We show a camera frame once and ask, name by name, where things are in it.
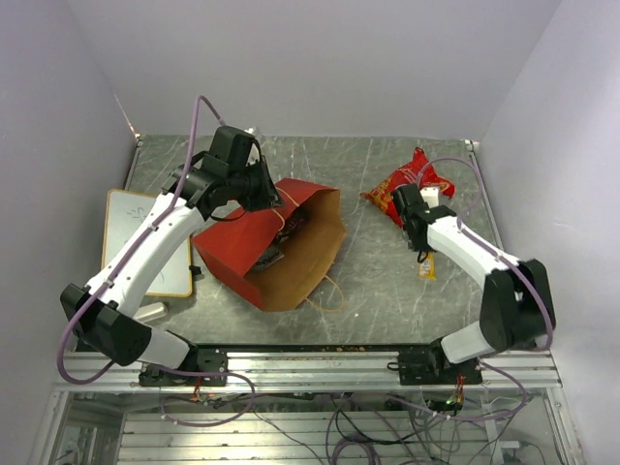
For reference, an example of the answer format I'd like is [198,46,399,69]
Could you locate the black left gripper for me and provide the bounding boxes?
[228,155,286,212]

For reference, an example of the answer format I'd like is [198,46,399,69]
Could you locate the red cookie snack packet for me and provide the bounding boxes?
[359,147,455,228]

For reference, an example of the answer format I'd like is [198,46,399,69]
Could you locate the yellow snack sachet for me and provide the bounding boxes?
[418,252,436,280]

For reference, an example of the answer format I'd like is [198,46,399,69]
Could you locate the red paper bag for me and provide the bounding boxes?
[192,178,346,312]

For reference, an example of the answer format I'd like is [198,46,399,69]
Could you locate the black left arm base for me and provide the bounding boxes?
[139,348,229,388]

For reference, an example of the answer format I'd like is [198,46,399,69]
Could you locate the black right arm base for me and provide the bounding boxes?
[387,350,482,387]

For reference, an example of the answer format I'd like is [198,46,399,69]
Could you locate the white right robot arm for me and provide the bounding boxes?
[391,184,556,384]

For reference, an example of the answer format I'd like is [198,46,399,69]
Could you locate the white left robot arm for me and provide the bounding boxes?
[60,126,282,385]

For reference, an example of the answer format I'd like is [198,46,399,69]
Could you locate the dark snack packet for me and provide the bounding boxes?
[251,209,308,271]

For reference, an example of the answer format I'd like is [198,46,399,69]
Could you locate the silver whiteboard eraser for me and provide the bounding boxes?
[134,302,168,324]

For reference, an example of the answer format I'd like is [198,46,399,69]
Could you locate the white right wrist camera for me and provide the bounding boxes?
[419,186,441,208]

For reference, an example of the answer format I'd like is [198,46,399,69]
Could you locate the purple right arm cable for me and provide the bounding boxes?
[416,157,556,421]

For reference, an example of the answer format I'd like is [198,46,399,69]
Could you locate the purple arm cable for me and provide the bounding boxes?
[56,95,229,387]
[416,157,556,421]

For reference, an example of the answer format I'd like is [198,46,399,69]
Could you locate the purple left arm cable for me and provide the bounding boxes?
[56,95,229,387]

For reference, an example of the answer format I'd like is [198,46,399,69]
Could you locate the aluminium table edge rail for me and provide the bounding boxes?
[458,139,509,252]

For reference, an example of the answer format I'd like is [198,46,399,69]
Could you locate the small whiteboard yellow frame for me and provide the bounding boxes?
[100,188,194,298]

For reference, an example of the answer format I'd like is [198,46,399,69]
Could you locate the aluminium front frame rail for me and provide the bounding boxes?
[52,352,562,394]

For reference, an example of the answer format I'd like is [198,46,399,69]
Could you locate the tangled cables under table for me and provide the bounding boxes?
[159,375,534,465]

